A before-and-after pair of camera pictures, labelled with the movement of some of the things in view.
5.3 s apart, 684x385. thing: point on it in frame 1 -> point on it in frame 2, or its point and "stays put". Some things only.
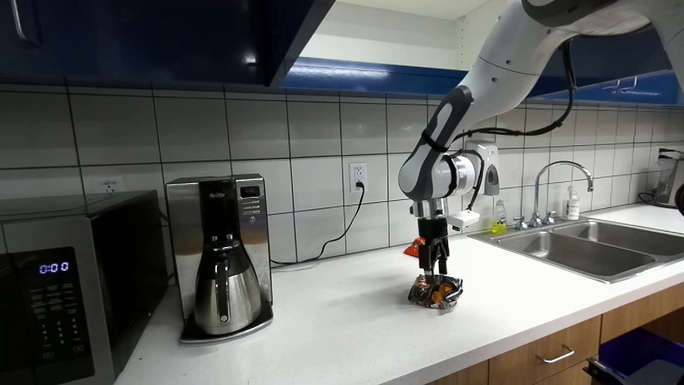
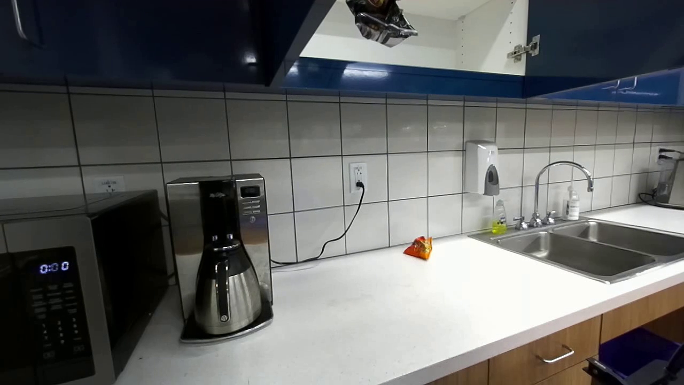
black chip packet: [438, 292] -> [381, 23]
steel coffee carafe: [228, 298] stays put
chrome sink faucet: [540, 218] stays put
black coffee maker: [224, 249] stays put
